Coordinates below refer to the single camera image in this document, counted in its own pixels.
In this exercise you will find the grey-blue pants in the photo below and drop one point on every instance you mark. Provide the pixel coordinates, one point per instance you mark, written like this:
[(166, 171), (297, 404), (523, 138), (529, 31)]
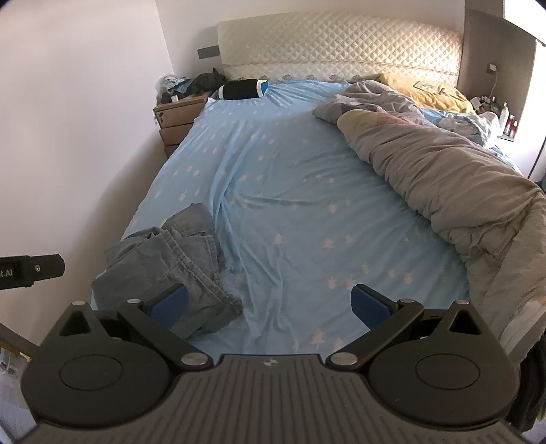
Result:
[(179, 256)]

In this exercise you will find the wooden nightstand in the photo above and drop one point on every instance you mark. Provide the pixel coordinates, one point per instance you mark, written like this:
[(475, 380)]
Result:
[(179, 124)]

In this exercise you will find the black cushion with blue ends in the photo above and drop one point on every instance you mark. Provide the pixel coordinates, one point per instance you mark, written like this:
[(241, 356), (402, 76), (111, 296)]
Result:
[(241, 89)]

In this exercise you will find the clear plastic bag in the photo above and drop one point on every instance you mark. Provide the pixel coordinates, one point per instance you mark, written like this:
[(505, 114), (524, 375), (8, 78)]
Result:
[(170, 85)]

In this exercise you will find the grey-beige shelf unit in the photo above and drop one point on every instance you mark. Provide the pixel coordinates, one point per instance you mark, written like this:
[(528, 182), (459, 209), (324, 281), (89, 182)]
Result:
[(477, 42)]

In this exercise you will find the yellow pillow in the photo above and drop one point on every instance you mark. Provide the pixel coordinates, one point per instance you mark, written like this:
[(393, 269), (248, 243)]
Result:
[(435, 100)]

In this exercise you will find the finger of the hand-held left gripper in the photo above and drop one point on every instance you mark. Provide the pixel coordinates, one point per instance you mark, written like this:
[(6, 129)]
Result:
[(45, 267)]

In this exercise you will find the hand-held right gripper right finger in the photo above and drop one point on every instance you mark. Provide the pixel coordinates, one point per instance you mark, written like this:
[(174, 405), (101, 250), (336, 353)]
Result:
[(367, 306)]

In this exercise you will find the cream quilted headboard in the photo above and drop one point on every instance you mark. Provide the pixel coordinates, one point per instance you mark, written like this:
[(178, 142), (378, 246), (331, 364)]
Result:
[(341, 42)]

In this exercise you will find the crumpled light blue cloth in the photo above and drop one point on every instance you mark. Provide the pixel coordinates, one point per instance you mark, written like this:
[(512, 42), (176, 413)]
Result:
[(477, 126)]

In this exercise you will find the dark clothes pile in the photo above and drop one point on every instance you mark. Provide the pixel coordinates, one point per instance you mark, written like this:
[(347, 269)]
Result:
[(207, 81)]

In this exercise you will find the grey wall socket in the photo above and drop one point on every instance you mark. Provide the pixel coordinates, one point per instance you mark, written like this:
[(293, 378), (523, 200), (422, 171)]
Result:
[(207, 52)]

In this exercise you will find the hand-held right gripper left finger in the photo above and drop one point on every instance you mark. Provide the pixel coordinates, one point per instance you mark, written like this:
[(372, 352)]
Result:
[(170, 306)]

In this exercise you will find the row of toiletry bottles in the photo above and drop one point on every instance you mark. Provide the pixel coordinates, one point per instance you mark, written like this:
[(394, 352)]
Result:
[(509, 121)]

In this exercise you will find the dark cloth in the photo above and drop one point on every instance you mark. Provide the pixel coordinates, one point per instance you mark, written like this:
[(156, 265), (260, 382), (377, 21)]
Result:
[(533, 384)]

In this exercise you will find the grey and tan duvet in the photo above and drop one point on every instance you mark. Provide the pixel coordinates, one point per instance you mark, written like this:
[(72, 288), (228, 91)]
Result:
[(448, 179)]

